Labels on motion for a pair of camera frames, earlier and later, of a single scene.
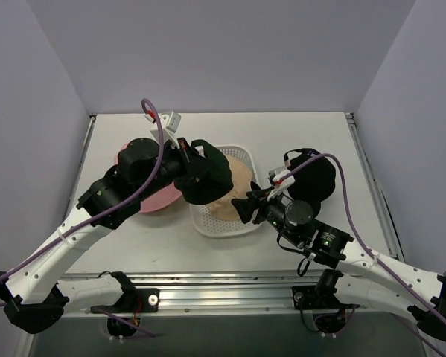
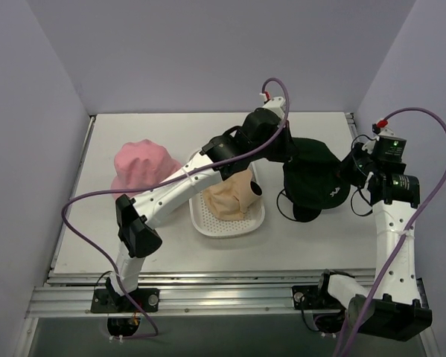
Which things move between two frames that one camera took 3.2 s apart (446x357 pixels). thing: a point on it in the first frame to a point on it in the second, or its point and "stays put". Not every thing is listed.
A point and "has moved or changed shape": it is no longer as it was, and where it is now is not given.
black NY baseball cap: (313, 183) has moved or changed shape
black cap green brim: (208, 178) to (312, 159)
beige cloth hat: (241, 177) stays put
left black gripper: (188, 160) to (290, 149)
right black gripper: (257, 207) to (348, 168)
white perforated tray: (205, 223) stays put
